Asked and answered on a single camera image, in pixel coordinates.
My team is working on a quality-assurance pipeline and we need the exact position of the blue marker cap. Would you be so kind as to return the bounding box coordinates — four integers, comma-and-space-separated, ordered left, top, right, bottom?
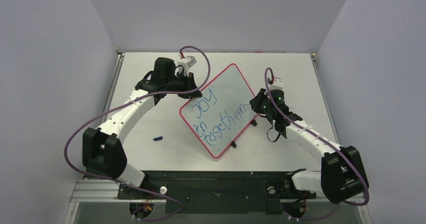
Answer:
153, 136, 163, 141

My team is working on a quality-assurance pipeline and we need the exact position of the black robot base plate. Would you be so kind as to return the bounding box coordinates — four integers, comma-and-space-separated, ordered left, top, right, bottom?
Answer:
114, 171, 319, 217

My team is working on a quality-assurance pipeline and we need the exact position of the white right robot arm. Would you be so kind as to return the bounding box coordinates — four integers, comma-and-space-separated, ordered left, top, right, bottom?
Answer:
249, 88, 369, 204

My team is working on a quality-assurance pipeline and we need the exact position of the pink framed whiteboard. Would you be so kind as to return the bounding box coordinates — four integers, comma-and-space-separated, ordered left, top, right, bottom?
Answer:
179, 63, 257, 158

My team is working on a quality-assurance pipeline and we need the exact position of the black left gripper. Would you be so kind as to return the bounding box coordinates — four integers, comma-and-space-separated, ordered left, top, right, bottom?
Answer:
165, 71, 201, 99

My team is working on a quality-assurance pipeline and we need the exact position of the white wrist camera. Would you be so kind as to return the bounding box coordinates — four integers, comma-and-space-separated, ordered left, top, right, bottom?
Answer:
177, 56, 196, 75
269, 77, 284, 91

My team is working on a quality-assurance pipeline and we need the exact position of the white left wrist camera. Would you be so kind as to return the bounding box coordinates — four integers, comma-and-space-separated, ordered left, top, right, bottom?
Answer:
177, 56, 196, 75

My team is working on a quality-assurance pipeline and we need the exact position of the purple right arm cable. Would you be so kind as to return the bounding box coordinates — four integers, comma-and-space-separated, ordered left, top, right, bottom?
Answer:
264, 67, 370, 221

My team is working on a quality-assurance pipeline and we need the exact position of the aluminium frame rail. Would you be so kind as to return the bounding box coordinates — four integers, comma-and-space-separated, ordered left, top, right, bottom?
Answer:
71, 179, 365, 203

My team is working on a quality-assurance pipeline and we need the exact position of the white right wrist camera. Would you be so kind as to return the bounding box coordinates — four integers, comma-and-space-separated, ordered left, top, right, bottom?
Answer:
269, 77, 284, 91

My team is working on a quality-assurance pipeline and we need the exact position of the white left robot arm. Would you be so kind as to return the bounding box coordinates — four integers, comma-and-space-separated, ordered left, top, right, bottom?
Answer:
82, 56, 202, 199

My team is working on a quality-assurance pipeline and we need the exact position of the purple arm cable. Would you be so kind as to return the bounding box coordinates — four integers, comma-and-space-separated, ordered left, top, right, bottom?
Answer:
64, 46, 211, 222
264, 67, 370, 221

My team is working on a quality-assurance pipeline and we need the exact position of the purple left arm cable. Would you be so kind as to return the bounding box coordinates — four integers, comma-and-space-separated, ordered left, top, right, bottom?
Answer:
64, 46, 211, 222

